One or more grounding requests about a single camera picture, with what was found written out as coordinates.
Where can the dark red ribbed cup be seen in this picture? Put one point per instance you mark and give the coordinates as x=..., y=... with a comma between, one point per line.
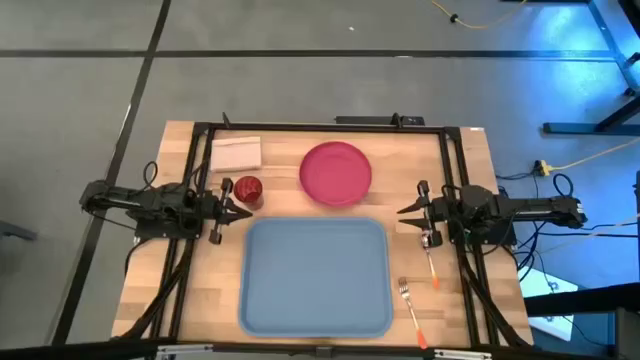
x=248, y=190

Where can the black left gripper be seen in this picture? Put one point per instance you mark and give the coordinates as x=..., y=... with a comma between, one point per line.
x=216, y=212

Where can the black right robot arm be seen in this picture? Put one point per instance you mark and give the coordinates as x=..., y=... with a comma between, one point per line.
x=525, y=207

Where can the black bar with silver brackets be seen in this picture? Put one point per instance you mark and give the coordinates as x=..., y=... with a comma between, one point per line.
x=100, y=350

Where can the blue plastic tray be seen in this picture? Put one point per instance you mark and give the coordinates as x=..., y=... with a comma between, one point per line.
x=315, y=277

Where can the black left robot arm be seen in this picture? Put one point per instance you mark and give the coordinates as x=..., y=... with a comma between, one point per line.
x=150, y=202

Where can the beige folded cloth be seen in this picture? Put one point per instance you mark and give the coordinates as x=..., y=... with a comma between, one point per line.
x=236, y=154

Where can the black beam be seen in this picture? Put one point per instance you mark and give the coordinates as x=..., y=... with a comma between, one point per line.
x=575, y=302

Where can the white sheet on floor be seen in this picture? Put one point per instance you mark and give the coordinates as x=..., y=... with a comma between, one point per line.
x=542, y=290

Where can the dark metal stand frame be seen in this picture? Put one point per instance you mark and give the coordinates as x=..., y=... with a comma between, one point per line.
x=607, y=45

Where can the red round plate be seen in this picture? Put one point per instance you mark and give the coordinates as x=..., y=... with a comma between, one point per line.
x=335, y=172

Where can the black aluminium table frame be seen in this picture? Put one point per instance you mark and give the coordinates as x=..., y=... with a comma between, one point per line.
x=325, y=126

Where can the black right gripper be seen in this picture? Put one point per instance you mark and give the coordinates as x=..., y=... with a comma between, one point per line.
x=437, y=212

